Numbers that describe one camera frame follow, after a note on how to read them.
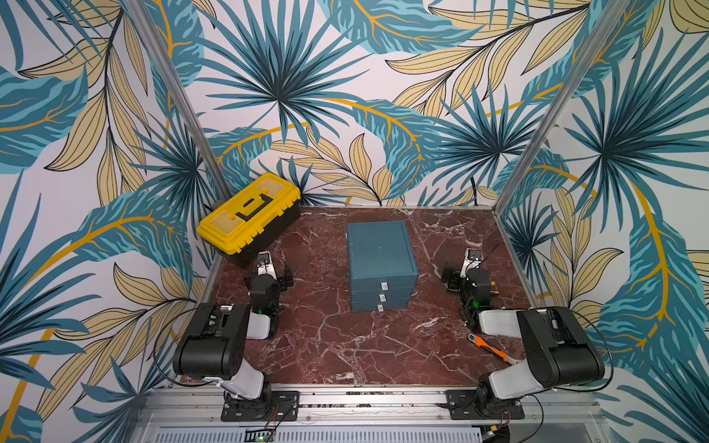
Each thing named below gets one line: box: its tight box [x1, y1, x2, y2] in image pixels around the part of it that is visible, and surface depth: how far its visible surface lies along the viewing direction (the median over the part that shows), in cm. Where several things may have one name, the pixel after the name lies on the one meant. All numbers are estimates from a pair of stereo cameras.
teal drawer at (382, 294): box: [351, 287, 415, 303], surface depth 83 cm
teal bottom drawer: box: [350, 295, 411, 312], surface depth 90 cm
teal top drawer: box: [350, 275, 419, 292], surface depth 78 cm
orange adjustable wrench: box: [468, 333, 518, 365], surface depth 85 cm
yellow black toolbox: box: [196, 172, 302, 268], surface depth 96 cm
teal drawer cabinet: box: [347, 220, 420, 312], surface depth 80 cm
